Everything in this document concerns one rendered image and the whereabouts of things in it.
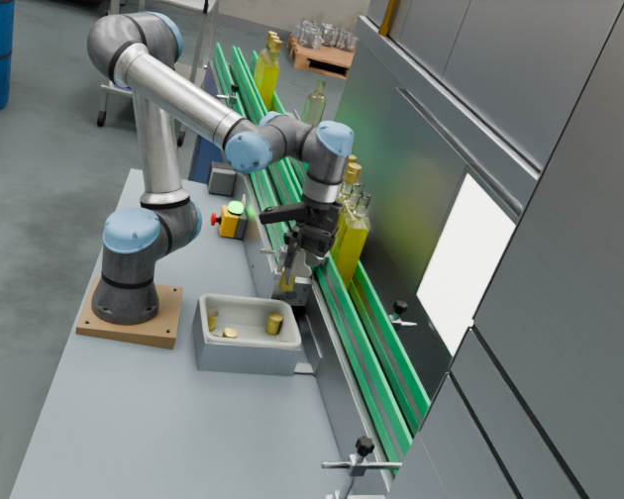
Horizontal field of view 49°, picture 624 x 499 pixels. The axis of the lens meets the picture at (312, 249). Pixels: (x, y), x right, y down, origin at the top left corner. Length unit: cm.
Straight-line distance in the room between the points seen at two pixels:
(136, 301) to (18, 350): 118
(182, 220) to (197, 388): 39
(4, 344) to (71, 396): 130
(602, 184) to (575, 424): 19
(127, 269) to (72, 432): 37
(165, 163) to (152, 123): 10
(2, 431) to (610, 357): 208
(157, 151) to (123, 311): 36
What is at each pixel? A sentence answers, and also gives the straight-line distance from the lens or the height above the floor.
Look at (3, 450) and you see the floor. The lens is 237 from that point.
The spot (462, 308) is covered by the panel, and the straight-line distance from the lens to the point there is 141.
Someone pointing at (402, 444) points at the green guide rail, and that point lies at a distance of 125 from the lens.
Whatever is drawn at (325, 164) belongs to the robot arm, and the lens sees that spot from 135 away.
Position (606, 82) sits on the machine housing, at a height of 167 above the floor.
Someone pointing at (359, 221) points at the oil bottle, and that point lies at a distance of 160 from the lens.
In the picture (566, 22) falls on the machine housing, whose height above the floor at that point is 164.
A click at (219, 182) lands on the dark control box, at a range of 227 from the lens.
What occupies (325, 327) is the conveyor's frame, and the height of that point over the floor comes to 87.
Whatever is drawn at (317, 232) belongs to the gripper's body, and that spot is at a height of 112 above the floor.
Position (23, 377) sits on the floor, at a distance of 260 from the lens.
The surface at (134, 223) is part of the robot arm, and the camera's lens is 153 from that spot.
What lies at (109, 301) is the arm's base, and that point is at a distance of 159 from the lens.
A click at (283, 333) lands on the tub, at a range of 165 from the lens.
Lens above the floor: 175
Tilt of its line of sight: 28 degrees down
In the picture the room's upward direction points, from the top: 18 degrees clockwise
